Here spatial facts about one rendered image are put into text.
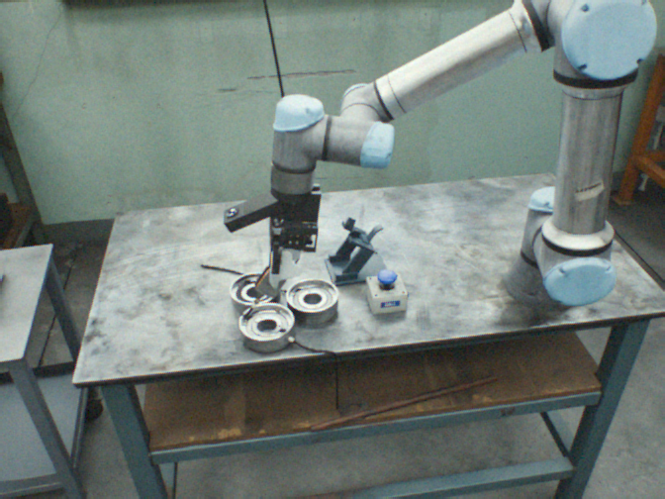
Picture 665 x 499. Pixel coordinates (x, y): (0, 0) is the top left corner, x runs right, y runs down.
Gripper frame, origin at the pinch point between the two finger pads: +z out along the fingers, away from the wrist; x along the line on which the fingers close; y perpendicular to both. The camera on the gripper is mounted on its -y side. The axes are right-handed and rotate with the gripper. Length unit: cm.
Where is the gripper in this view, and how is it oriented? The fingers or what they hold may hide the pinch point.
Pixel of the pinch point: (271, 277)
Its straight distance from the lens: 115.9
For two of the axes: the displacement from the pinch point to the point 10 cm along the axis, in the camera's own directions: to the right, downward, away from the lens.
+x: -1.2, -5.8, 8.0
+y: 9.8, 0.3, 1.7
